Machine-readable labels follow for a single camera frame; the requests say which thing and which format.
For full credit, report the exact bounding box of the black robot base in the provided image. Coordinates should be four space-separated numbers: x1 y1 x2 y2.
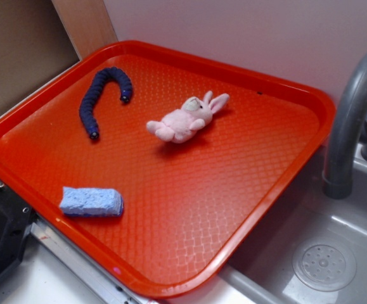
0 183 35 280

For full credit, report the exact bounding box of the pink plush bunny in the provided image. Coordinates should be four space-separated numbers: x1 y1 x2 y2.
146 91 229 144

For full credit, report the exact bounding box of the orange plastic tray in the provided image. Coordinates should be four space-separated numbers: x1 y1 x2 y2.
0 41 335 299

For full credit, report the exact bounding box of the dark blue segmented worm toy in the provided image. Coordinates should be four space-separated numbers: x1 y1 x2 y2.
79 66 133 140

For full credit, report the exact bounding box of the blue sponge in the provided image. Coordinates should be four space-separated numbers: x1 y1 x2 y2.
59 187 124 217

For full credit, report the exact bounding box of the grey toy faucet spout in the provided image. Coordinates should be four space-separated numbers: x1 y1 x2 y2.
323 53 367 199

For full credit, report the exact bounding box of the grey toy sink basin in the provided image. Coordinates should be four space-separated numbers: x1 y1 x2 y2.
216 139 367 304

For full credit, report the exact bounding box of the grey sink drain strainer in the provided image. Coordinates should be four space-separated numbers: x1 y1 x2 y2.
292 241 357 292

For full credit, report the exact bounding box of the brown cardboard panel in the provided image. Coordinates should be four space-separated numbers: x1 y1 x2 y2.
0 1 117 115

